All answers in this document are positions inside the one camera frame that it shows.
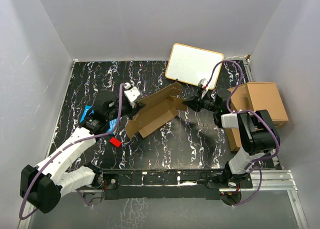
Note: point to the closed brown cardboard box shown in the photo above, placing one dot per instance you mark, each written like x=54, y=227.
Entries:
x=266, y=96

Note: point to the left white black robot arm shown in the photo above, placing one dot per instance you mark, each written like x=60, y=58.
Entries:
x=44, y=184

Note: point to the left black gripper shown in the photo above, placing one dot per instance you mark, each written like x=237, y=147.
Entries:
x=133, y=111

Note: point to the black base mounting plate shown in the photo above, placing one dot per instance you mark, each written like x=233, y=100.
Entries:
x=116, y=184

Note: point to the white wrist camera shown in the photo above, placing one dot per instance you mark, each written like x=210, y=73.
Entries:
x=132, y=93
x=203, y=87

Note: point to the whiteboard with wooden frame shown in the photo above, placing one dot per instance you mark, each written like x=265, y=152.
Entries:
x=189, y=65

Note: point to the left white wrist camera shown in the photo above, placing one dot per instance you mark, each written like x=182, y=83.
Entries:
x=132, y=93

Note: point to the flat brown cardboard box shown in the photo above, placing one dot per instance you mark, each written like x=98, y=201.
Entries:
x=239, y=101

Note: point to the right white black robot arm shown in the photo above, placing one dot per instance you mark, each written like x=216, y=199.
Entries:
x=258, y=135

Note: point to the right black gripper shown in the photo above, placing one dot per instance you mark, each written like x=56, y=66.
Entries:
x=195, y=104

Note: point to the blue treehouse book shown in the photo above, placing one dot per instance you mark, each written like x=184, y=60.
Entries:
x=96, y=123

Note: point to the small red block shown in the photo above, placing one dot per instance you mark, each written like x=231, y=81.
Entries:
x=115, y=142

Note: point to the aluminium frame rail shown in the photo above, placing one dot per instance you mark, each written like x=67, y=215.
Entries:
x=262, y=180

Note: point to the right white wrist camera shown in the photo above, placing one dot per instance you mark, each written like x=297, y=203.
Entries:
x=203, y=87

